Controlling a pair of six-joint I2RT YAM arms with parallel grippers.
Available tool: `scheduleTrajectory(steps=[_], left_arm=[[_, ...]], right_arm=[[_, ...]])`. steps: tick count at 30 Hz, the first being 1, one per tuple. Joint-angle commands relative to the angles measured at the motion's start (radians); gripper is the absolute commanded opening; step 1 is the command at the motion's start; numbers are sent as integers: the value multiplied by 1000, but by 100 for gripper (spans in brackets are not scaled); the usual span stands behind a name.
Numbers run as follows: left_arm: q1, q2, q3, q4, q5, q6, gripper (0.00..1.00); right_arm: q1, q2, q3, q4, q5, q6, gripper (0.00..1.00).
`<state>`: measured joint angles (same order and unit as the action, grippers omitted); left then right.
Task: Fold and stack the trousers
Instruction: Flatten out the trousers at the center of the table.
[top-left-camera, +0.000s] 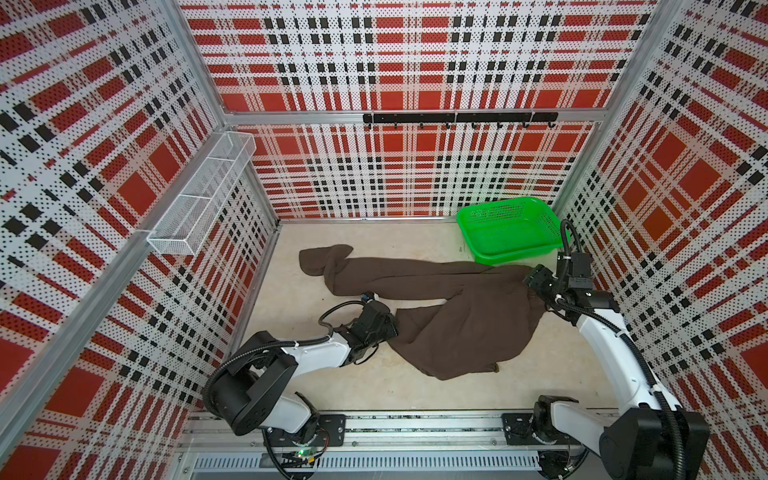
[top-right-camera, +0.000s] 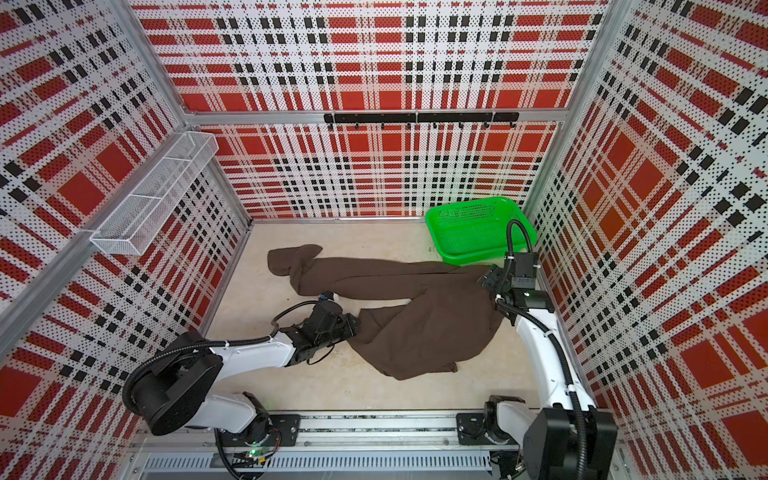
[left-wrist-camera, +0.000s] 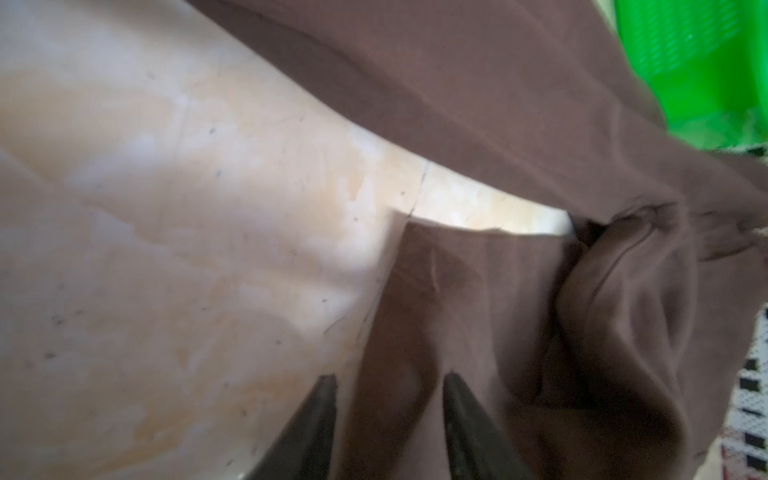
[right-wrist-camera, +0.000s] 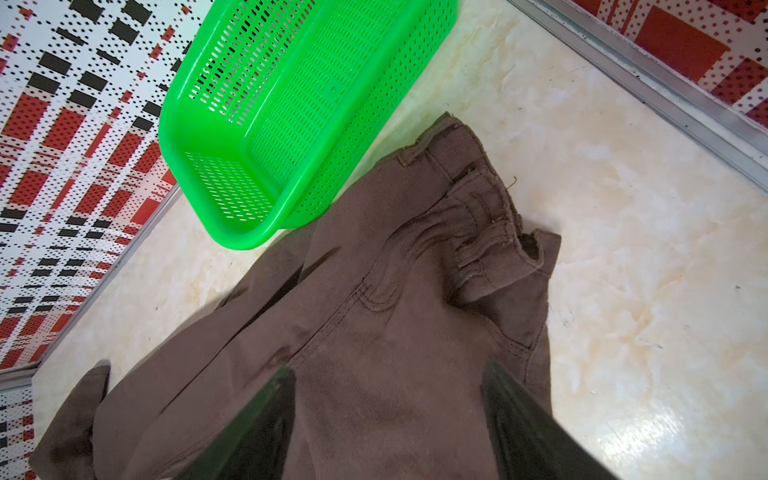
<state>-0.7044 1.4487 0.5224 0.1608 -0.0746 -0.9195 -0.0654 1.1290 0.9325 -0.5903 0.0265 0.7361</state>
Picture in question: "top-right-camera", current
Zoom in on black hook rail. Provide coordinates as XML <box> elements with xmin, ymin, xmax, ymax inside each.
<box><xmin>323</xmin><ymin>111</ymin><xmax>520</xmax><ymax>127</ymax></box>

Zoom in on white wire mesh shelf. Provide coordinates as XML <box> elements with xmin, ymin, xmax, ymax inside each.
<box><xmin>90</xmin><ymin>131</ymin><xmax>218</xmax><ymax>256</ymax></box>

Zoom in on green plastic basket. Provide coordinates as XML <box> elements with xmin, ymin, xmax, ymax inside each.
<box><xmin>425</xmin><ymin>197</ymin><xmax>538</xmax><ymax>266</ymax></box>

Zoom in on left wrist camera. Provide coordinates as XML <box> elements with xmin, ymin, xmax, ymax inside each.
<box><xmin>318</xmin><ymin>291</ymin><xmax>339</xmax><ymax>303</ymax></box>

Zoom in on brown trousers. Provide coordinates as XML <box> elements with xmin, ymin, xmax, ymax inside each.
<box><xmin>267</xmin><ymin>244</ymin><xmax>503</xmax><ymax>380</ymax></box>

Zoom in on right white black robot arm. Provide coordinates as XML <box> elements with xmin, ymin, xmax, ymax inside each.
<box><xmin>480</xmin><ymin>252</ymin><xmax>618</xmax><ymax>479</ymax></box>

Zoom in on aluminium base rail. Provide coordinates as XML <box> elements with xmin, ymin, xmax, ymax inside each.
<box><xmin>119</xmin><ymin>410</ymin><xmax>531</xmax><ymax>479</ymax></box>

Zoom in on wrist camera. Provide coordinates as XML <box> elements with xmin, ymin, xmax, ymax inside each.
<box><xmin>318</xmin><ymin>291</ymin><xmax>339</xmax><ymax>303</ymax></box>
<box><xmin>511</xmin><ymin>252</ymin><xmax>540</xmax><ymax>280</ymax></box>

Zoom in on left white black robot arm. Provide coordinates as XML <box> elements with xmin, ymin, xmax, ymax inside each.
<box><xmin>121</xmin><ymin>294</ymin><xmax>360</xmax><ymax>444</ymax></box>

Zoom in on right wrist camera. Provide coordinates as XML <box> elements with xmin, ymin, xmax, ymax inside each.
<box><xmin>511</xmin><ymin>252</ymin><xmax>540</xmax><ymax>280</ymax></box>

